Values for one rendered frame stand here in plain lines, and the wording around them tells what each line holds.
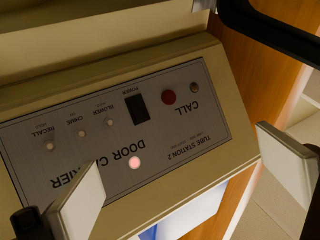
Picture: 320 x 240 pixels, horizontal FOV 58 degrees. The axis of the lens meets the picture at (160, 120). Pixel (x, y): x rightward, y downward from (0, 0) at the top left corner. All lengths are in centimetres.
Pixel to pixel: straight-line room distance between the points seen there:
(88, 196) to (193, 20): 20
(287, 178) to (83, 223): 11
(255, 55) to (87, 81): 20
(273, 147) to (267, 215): 154
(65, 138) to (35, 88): 4
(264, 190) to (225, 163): 150
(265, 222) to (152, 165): 145
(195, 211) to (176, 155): 9
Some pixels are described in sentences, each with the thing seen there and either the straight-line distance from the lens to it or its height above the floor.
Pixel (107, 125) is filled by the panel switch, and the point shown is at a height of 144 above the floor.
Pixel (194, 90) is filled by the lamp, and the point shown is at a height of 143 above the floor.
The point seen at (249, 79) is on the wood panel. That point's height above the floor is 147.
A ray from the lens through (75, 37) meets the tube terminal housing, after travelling 25.
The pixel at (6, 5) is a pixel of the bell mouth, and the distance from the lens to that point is 26.
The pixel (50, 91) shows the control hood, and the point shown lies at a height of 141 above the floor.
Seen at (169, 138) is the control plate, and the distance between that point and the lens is 26.
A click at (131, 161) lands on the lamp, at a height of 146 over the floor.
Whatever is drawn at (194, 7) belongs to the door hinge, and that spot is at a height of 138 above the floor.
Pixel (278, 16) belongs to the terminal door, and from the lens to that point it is 26.
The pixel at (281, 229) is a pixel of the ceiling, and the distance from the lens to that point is 169.
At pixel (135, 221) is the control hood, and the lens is 25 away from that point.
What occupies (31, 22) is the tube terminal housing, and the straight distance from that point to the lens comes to 24.
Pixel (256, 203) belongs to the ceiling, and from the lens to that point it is 172.
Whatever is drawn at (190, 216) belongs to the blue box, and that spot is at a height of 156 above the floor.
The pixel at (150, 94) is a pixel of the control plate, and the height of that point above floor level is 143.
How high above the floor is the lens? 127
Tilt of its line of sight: 43 degrees up
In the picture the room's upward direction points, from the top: 175 degrees counter-clockwise
